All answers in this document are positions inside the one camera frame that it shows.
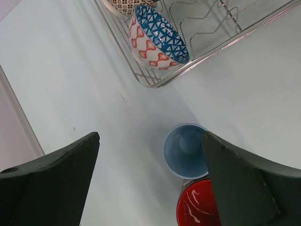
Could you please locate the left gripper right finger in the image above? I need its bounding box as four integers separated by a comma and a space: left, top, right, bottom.
202, 131, 301, 226

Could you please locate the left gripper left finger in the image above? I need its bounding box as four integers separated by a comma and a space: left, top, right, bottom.
0, 132, 100, 226

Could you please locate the blue patterned bowl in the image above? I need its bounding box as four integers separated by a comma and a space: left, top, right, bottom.
128, 5, 190, 71

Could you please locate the red brown patterned bowl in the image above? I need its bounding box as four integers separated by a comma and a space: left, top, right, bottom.
102, 0, 157, 17

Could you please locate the red black mug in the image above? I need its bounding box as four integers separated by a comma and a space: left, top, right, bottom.
176, 176, 221, 226

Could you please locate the light blue cup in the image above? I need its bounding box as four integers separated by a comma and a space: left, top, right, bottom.
163, 123, 208, 179

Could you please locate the left aluminium frame post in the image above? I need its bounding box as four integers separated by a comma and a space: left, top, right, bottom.
0, 66, 45, 157

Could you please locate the wire metal dish rack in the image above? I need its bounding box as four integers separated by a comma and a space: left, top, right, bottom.
95, 0, 300, 88

